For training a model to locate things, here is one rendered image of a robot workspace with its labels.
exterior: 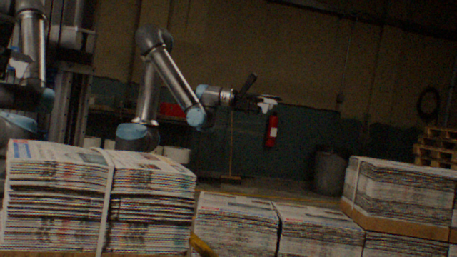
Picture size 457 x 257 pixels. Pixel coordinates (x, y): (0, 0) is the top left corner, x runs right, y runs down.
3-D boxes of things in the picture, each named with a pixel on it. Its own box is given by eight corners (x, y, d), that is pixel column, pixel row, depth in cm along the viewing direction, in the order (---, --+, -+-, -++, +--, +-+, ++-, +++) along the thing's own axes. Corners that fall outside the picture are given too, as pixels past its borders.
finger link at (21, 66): (37, 83, 143) (10, 75, 147) (43, 59, 143) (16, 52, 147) (27, 80, 140) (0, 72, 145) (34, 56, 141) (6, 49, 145)
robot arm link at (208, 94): (198, 103, 246) (201, 83, 246) (223, 107, 244) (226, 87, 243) (193, 103, 238) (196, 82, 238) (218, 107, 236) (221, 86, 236)
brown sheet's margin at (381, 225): (338, 208, 237) (340, 197, 236) (408, 218, 238) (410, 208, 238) (364, 228, 199) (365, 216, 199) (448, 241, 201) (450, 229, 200)
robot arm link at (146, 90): (120, 153, 241) (138, 21, 238) (133, 150, 256) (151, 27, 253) (147, 157, 239) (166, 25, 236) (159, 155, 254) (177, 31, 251)
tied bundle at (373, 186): (338, 209, 237) (347, 153, 236) (409, 220, 239) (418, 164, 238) (363, 230, 199) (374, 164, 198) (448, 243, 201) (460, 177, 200)
